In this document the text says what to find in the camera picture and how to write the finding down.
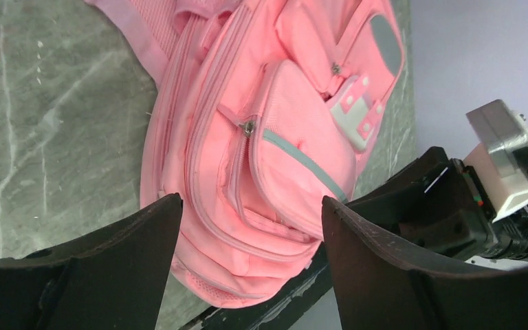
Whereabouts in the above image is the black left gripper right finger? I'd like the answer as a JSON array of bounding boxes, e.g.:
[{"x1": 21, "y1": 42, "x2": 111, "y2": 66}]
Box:
[{"x1": 322, "y1": 197, "x2": 528, "y2": 329}]

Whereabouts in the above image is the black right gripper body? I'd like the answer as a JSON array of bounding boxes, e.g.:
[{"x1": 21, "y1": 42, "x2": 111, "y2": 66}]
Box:
[{"x1": 348, "y1": 146, "x2": 528, "y2": 261}]

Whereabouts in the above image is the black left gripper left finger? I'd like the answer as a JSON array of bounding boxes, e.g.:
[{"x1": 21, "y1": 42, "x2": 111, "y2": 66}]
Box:
[{"x1": 0, "y1": 193, "x2": 183, "y2": 329}]

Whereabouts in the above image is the pink student backpack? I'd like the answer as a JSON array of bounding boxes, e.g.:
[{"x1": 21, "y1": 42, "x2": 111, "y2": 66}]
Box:
[{"x1": 93, "y1": 1, "x2": 404, "y2": 308}]

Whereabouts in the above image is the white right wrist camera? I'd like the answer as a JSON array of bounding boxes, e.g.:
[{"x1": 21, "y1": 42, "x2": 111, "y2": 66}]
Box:
[{"x1": 463, "y1": 99, "x2": 528, "y2": 222}]

